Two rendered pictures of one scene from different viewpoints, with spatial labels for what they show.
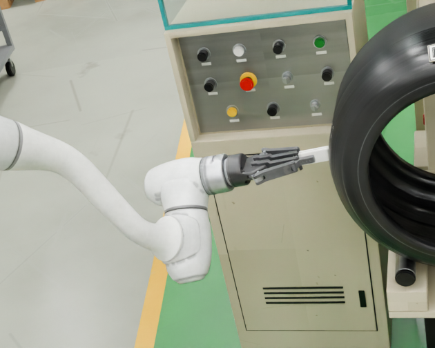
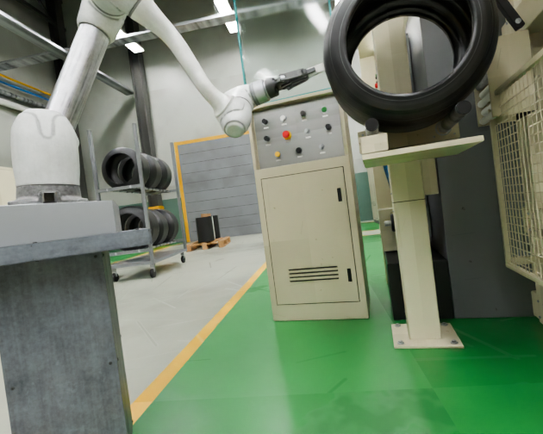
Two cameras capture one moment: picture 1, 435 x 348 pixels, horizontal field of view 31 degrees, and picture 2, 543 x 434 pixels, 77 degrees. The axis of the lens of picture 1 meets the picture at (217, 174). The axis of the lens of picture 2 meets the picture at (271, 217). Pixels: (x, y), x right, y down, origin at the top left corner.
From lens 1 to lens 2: 139 cm
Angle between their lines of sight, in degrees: 29
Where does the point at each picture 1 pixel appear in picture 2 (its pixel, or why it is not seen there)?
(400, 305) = (369, 147)
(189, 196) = (241, 93)
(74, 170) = (174, 35)
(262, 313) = (287, 290)
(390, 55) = not seen: outside the picture
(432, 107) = (383, 85)
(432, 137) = not seen: hidden behind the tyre
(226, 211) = (270, 214)
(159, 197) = not seen: hidden behind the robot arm
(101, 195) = (186, 54)
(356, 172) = (338, 44)
